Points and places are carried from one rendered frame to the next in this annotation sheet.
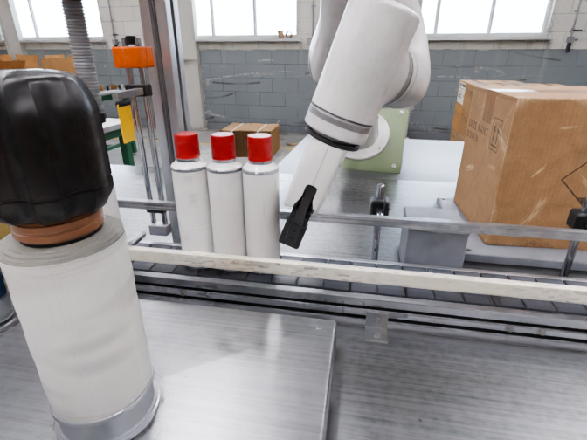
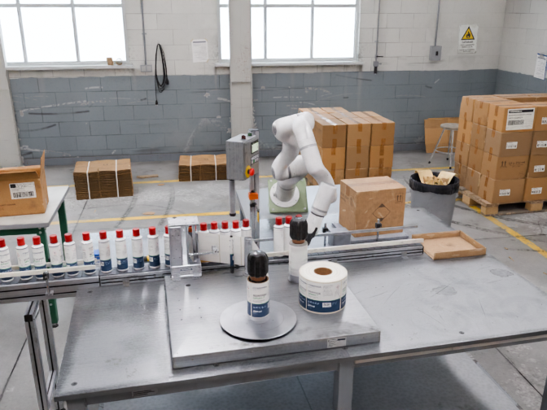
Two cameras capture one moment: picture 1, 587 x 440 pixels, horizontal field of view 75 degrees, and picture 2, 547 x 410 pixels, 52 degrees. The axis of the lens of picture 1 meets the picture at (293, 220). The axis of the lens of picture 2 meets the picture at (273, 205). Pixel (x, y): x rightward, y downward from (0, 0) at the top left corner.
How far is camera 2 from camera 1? 2.37 m
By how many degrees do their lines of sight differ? 22
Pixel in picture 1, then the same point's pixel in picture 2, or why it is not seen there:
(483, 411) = (363, 271)
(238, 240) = not seen: hidden behind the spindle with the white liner
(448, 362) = (353, 265)
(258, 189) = not seen: hidden behind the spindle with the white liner
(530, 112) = (361, 195)
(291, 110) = (128, 138)
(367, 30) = (327, 192)
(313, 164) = (317, 222)
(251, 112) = (80, 143)
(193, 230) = (281, 245)
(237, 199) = not seen: hidden behind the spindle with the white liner
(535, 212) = (367, 224)
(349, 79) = (324, 202)
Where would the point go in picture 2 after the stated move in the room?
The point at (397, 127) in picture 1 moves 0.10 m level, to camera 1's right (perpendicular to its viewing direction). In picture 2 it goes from (302, 188) to (315, 186)
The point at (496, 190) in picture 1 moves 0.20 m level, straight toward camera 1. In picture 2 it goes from (355, 219) to (356, 233)
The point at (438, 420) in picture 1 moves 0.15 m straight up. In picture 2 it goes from (355, 273) to (356, 246)
